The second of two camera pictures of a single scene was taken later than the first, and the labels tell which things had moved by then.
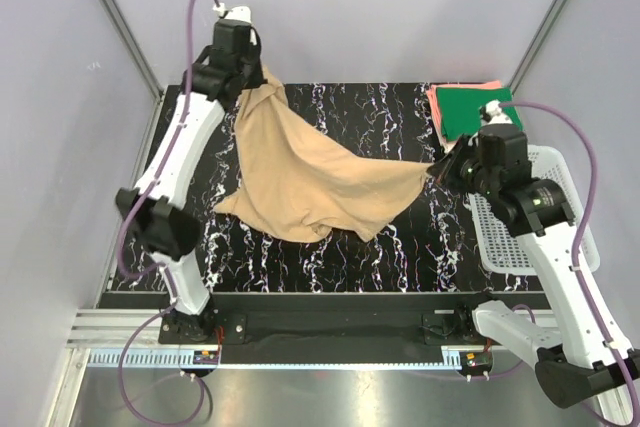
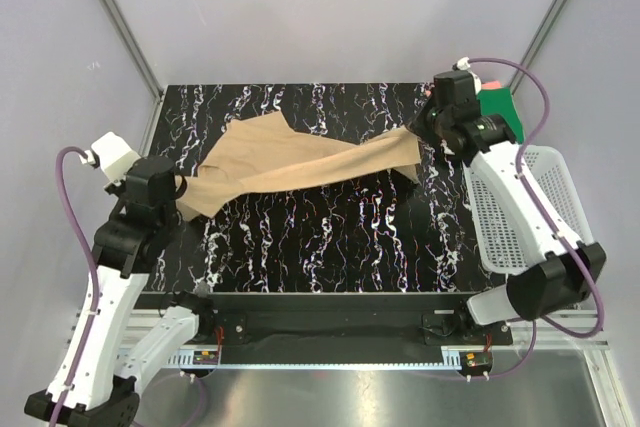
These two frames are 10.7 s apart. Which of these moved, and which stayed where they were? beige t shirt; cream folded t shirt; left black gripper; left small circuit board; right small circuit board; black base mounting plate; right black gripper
Moved: right black gripper; beige t shirt; left black gripper
Stayed: cream folded t shirt; black base mounting plate; right small circuit board; left small circuit board
